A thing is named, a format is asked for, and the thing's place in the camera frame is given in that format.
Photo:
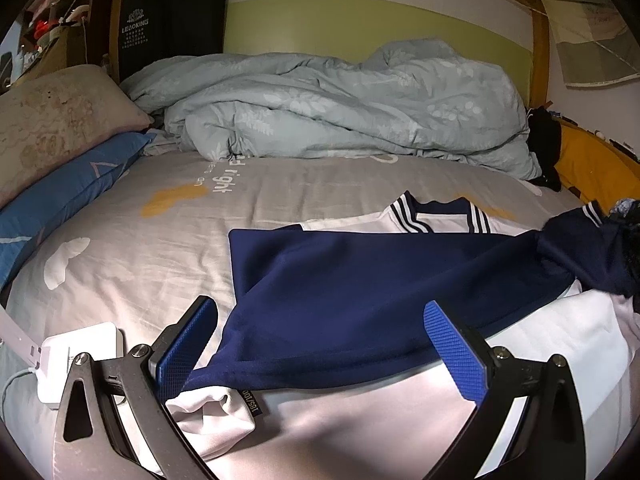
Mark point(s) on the pale grey leaf-print duvet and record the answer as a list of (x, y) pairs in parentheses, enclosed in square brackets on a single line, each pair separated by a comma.
[(350, 105)]

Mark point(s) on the green headboard panel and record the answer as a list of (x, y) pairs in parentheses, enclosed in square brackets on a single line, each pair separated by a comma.
[(300, 35)]

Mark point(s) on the yellow pillow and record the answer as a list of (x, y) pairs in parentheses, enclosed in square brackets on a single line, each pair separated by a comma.
[(590, 165)]

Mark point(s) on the black Leaoking bag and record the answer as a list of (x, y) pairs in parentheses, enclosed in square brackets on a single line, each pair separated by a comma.
[(175, 15)]

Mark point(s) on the checked curtain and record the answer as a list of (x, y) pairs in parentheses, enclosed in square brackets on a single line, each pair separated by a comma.
[(585, 35)]

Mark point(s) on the beige patterned pillow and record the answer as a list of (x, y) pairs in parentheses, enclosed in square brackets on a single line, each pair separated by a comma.
[(55, 120)]

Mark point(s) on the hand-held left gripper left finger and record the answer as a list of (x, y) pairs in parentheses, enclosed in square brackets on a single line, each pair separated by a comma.
[(187, 345)]

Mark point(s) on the black cloth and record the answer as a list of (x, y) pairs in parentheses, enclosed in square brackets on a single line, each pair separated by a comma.
[(545, 145)]

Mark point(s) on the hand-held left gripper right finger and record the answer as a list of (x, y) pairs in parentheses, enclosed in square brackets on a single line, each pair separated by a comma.
[(455, 350)]

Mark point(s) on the white navy striped jacket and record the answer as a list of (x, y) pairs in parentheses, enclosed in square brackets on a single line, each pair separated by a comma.
[(375, 300)]

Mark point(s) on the grey printed bed sheet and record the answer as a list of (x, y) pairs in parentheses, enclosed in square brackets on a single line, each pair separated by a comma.
[(150, 250)]

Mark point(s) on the wooden bed frame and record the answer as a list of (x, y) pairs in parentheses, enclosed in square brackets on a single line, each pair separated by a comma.
[(540, 50)]

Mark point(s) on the cluttered shelf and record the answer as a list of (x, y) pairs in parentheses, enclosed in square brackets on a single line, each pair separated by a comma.
[(50, 30)]

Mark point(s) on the blue pillow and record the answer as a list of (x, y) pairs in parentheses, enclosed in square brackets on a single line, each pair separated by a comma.
[(75, 185)]

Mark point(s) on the white power adapter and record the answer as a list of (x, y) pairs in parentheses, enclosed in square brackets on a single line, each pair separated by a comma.
[(85, 342)]

